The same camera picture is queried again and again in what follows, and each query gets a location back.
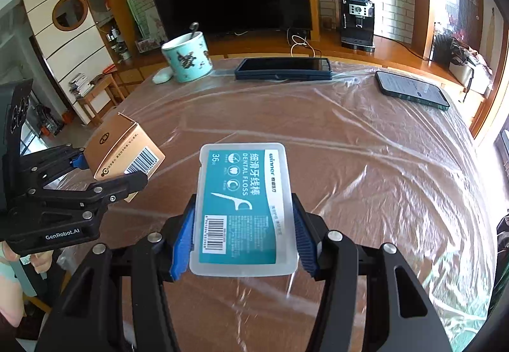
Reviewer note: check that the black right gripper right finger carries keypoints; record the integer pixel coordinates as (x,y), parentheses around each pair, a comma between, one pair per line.
(307,238)

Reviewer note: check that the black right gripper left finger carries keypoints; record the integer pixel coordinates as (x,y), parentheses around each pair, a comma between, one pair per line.
(182,242)

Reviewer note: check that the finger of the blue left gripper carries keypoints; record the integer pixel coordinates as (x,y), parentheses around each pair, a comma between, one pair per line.
(80,162)
(106,191)

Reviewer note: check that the tan cosmetic box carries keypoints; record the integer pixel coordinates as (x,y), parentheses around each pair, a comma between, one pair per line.
(120,146)

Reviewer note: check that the dental floss pick box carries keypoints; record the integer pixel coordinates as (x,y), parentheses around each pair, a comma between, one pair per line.
(243,221)

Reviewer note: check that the person left hand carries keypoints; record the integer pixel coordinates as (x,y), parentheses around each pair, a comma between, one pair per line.
(41,262)

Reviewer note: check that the small wooden side table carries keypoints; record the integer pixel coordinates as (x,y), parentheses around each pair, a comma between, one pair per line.
(104,93)

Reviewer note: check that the teal patterned mug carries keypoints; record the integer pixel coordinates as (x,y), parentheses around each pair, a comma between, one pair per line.
(188,57)

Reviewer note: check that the dark blue tablet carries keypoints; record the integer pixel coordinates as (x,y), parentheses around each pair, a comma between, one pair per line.
(284,68)

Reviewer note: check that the metal spoon in mug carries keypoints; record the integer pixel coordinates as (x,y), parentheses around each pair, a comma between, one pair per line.
(194,28)

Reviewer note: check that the black smartphone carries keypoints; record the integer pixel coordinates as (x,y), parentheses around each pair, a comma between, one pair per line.
(410,89)

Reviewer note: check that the black coffee machine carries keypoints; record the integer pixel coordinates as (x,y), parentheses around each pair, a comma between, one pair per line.
(355,24)

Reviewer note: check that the round wooden wall mirror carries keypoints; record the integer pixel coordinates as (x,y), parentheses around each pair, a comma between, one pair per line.
(67,15)

